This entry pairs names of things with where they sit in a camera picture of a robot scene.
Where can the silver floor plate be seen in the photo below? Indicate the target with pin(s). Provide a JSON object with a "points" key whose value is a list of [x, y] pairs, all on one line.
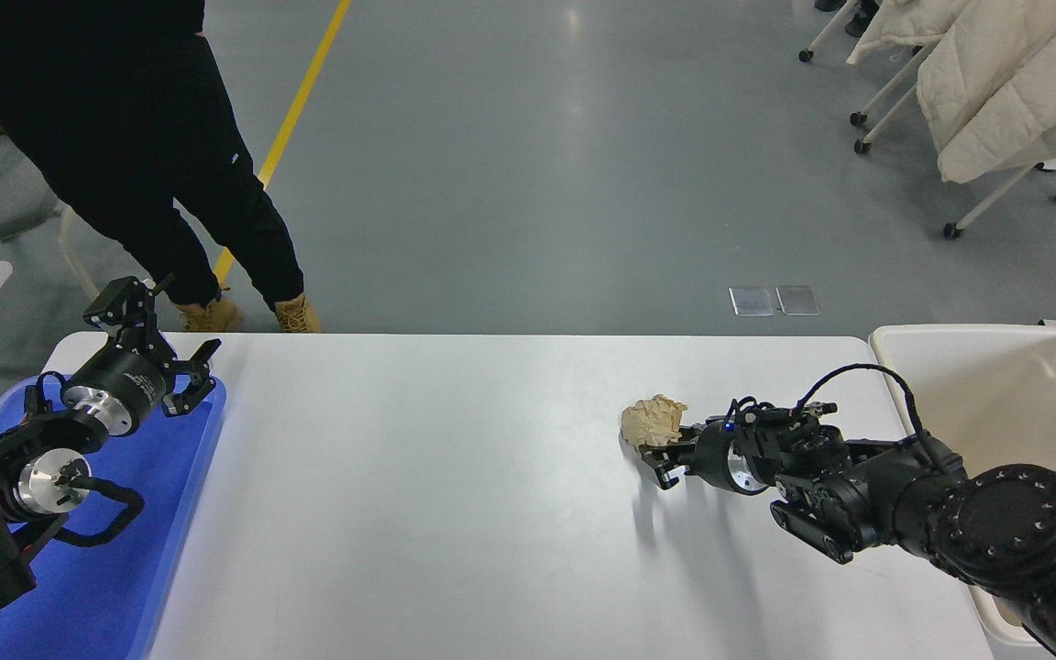
{"points": [[752, 302], [798, 301]]}

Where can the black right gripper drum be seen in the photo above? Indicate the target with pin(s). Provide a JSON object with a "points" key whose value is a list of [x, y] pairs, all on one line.
{"points": [[714, 456]]}

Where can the large pale plastic bin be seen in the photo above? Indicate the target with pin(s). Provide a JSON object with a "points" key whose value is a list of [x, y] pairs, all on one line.
{"points": [[1005, 403]]}

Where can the blue plastic tray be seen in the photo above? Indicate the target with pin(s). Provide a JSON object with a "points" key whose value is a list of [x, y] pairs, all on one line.
{"points": [[106, 587]]}

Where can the person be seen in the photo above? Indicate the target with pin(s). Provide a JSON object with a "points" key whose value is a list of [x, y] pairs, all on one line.
{"points": [[106, 110], [863, 20]]}

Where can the white chair frame with casters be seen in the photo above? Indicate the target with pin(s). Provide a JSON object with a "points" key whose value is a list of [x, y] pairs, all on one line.
{"points": [[805, 55], [951, 231], [858, 118]]}

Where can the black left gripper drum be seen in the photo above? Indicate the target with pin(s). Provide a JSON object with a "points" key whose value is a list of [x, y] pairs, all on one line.
{"points": [[129, 376]]}

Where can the small cream quilted jacket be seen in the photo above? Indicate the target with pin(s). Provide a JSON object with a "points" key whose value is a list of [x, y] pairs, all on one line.
{"points": [[904, 23]]}

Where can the large cream quilted jacket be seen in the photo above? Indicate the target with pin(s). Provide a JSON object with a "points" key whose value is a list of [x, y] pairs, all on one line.
{"points": [[1023, 82]]}

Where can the tan paper ball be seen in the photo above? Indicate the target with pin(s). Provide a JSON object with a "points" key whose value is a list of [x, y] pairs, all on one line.
{"points": [[652, 420]]}

